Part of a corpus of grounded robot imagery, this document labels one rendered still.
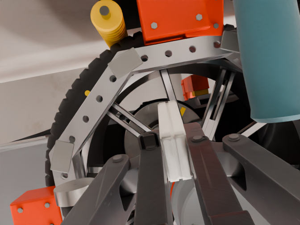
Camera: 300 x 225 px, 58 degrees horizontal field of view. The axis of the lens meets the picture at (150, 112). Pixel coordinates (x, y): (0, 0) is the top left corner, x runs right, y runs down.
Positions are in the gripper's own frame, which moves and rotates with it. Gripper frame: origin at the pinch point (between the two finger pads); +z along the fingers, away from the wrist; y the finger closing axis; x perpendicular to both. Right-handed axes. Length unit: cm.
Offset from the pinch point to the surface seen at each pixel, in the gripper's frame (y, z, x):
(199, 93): 32, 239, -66
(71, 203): -11.1, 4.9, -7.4
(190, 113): 8, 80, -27
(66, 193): -11.4, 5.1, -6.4
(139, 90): -39, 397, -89
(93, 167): -18.8, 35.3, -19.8
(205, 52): 8.4, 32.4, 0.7
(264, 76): 13.9, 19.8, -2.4
